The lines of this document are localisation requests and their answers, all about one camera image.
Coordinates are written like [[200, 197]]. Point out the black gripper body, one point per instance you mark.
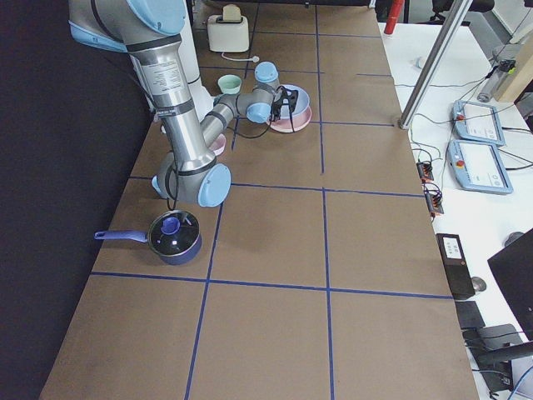
[[276, 109]]

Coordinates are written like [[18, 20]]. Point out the blue plate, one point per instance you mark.
[[302, 102]]

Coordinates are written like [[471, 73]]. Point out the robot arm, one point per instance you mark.
[[157, 37]]

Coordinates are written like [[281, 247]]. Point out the green bowl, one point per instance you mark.
[[229, 84]]

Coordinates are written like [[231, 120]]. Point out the pink bowl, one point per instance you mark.
[[219, 144]]

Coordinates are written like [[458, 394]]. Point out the cream toaster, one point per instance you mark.
[[227, 36]]

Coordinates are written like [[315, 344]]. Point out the bread slice in toaster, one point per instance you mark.
[[231, 13]]

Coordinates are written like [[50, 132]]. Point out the red cylinder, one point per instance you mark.
[[393, 16]]

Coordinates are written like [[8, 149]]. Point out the orange black power strip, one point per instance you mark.
[[432, 193]]

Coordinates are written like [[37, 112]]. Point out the dark blue saucepan with lid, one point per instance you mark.
[[174, 236]]

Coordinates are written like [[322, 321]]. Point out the upper teach pendant tablet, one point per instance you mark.
[[478, 122]]

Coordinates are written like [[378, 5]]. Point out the teach pendant tablet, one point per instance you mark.
[[478, 122], [477, 167]]

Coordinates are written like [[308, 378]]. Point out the lower teach pendant tablet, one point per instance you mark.
[[477, 167]]

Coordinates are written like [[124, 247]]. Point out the black box with label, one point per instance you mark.
[[454, 263]]

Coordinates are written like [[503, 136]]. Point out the black monitor right side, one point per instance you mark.
[[511, 267]]

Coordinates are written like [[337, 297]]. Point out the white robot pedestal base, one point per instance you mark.
[[203, 100]]

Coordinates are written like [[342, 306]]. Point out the aluminium frame post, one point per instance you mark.
[[443, 41]]

